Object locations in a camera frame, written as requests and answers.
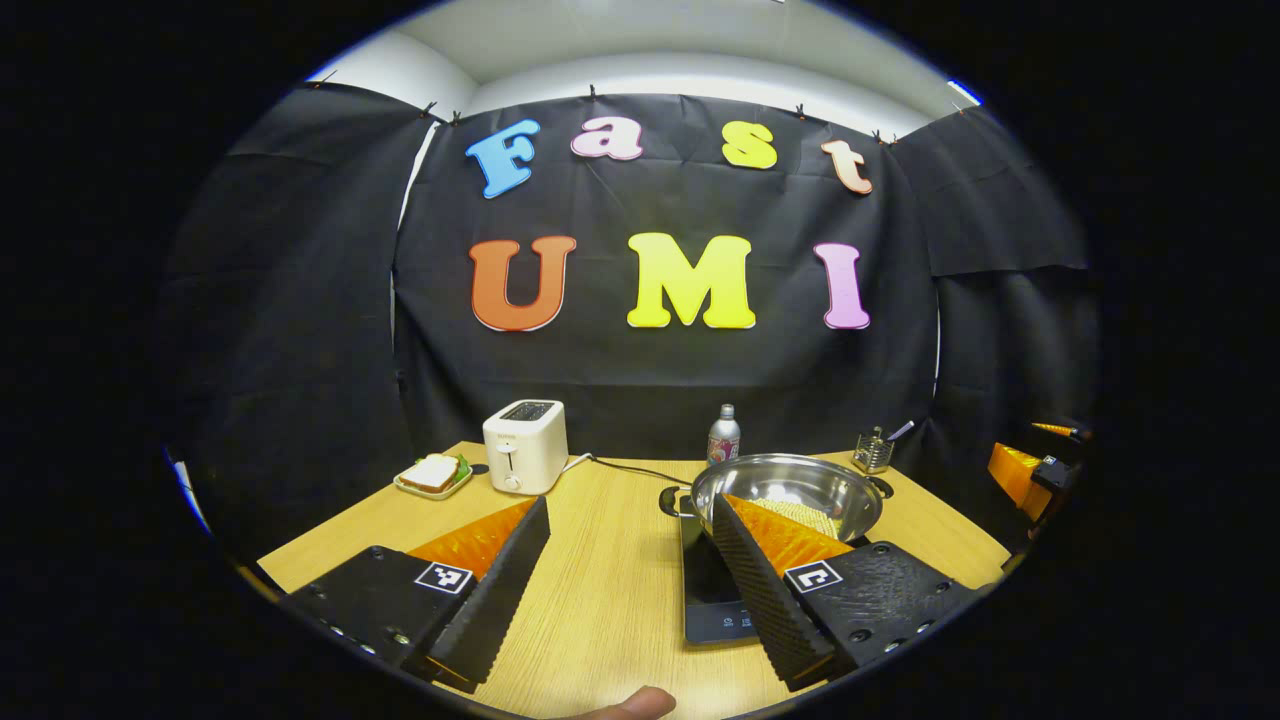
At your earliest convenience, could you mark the black induction cooktop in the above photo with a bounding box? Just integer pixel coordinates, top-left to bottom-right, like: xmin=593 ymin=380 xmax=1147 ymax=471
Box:
xmin=680 ymin=500 xmax=873 ymax=646

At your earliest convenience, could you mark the sandwich on plate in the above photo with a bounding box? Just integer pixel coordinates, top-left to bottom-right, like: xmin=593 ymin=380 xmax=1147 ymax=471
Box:
xmin=393 ymin=453 xmax=476 ymax=501

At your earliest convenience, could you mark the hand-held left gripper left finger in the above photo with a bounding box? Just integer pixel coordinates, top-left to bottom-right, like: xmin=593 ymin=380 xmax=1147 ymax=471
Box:
xmin=285 ymin=495 xmax=552 ymax=693

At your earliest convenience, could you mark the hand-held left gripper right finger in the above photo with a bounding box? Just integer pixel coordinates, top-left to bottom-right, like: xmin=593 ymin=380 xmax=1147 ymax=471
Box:
xmin=710 ymin=492 xmax=986 ymax=693

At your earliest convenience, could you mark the black power cable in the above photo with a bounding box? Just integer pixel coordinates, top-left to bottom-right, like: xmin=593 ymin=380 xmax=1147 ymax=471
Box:
xmin=565 ymin=453 xmax=717 ymax=487

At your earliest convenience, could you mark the stainless steel pot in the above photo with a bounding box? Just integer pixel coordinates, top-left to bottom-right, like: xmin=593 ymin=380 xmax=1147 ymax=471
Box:
xmin=659 ymin=453 xmax=895 ymax=547

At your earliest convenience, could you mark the white toaster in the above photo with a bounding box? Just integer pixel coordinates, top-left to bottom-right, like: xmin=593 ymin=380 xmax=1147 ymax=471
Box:
xmin=482 ymin=400 xmax=569 ymax=496

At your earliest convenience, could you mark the wire utensil holder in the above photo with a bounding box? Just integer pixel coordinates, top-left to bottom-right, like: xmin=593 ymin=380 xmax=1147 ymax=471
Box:
xmin=852 ymin=427 xmax=896 ymax=475

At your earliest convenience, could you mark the silver drink bottle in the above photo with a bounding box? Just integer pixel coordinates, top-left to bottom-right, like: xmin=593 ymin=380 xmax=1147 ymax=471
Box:
xmin=707 ymin=404 xmax=742 ymax=467

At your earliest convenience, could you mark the pile of soybeans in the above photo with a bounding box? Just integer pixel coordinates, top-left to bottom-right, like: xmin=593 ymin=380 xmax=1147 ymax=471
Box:
xmin=750 ymin=497 xmax=843 ymax=541

